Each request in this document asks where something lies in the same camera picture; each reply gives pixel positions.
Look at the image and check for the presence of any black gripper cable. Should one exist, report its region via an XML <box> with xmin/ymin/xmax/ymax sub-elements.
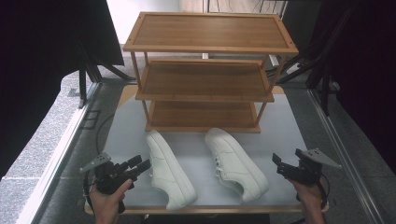
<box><xmin>82</xmin><ymin>170</ymin><xmax>95</xmax><ymax>214</ymax></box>
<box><xmin>317</xmin><ymin>173</ymin><xmax>331</xmax><ymax>210</ymax></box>

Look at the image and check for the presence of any person's left hand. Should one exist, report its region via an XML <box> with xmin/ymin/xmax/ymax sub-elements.
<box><xmin>89</xmin><ymin>178</ymin><xmax>134</xmax><ymax>218</ymax></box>

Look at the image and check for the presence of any person's right hand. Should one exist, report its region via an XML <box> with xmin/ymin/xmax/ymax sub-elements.
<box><xmin>290</xmin><ymin>178</ymin><xmax>325</xmax><ymax>218</ymax></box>

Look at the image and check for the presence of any aluminium floor rail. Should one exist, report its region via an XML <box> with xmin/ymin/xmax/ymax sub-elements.
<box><xmin>307</xmin><ymin>88</ymin><xmax>388</xmax><ymax>224</ymax></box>
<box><xmin>15</xmin><ymin>81</ymin><xmax>103</xmax><ymax>224</ymax></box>

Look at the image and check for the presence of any white sneaker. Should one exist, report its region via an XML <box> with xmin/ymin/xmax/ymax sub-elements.
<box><xmin>204</xmin><ymin>127</ymin><xmax>270</xmax><ymax>203</ymax></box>
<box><xmin>146</xmin><ymin>129</ymin><xmax>198</xmax><ymax>211</ymax></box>

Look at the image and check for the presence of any black metal stand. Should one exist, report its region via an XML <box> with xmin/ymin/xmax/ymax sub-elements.
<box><xmin>276</xmin><ymin>6</ymin><xmax>358</xmax><ymax>117</ymax></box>
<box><xmin>77</xmin><ymin>59</ymin><xmax>135</xmax><ymax>110</ymax></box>

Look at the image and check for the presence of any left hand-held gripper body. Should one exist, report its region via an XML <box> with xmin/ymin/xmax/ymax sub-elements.
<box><xmin>79</xmin><ymin>152</ymin><xmax>138</xmax><ymax>196</ymax></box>

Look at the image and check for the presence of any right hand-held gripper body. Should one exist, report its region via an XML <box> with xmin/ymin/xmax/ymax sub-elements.
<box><xmin>287</xmin><ymin>147</ymin><xmax>343</xmax><ymax>188</ymax></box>

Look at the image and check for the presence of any wooden three-tier shoe rack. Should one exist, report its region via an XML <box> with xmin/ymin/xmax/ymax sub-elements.
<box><xmin>122</xmin><ymin>11</ymin><xmax>300</xmax><ymax>134</ymax></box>

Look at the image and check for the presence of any thin black floor cable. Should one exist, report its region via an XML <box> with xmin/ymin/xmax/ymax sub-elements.
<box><xmin>95</xmin><ymin>112</ymin><xmax>116</xmax><ymax>155</ymax></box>

